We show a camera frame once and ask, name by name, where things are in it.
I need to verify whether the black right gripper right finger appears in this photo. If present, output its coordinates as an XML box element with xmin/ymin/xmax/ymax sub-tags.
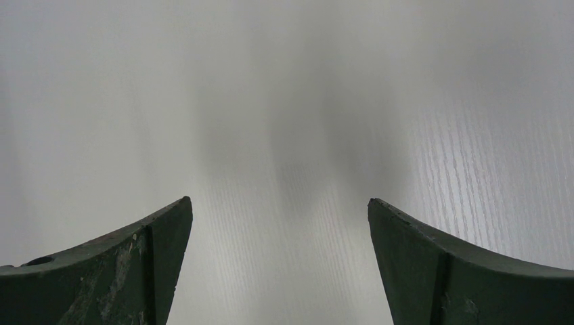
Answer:
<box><xmin>368</xmin><ymin>198</ymin><xmax>573</xmax><ymax>324</ymax></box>

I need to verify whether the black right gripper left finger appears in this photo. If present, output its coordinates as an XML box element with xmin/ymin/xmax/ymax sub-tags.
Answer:
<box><xmin>1</xmin><ymin>197</ymin><xmax>193</xmax><ymax>324</ymax></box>

